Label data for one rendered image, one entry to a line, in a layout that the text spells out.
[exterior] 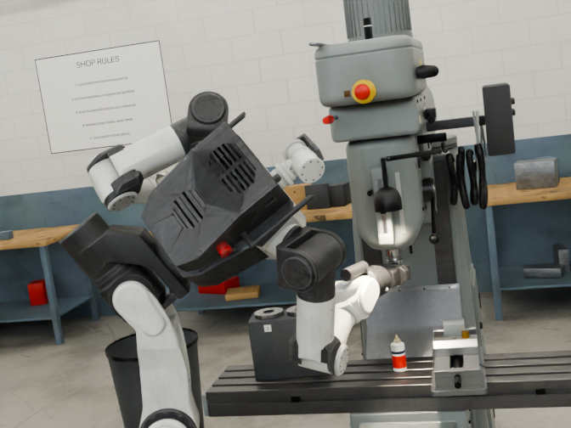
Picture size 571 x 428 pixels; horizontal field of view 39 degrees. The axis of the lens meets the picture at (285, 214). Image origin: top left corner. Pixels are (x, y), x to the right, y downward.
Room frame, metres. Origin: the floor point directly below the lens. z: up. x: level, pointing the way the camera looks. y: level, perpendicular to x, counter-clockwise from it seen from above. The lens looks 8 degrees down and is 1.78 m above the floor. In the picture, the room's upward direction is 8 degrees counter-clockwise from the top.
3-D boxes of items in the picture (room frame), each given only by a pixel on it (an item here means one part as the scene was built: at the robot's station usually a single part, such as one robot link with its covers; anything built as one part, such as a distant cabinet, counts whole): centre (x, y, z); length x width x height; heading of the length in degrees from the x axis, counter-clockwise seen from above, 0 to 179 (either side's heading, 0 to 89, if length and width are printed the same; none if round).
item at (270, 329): (2.39, 0.04, 1.03); 0.22 x 0.12 x 0.20; 83
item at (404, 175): (2.28, -0.30, 1.47); 0.21 x 0.19 x 0.32; 75
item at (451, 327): (2.23, -0.44, 1.04); 0.06 x 0.05 x 0.06; 77
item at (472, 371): (2.20, -0.44, 0.98); 0.35 x 0.15 x 0.11; 167
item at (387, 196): (2.07, -0.27, 1.48); 0.07 x 0.07 x 0.06
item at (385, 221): (2.16, -0.27, 1.45); 0.04 x 0.04 x 0.21; 75
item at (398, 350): (2.28, -0.28, 0.98); 0.04 x 0.04 x 0.11
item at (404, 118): (2.31, -0.31, 1.68); 0.34 x 0.24 x 0.10; 165
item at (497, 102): (2.48, -0.70, 1.62); 0.20 x 0.09 x 0.21; 165
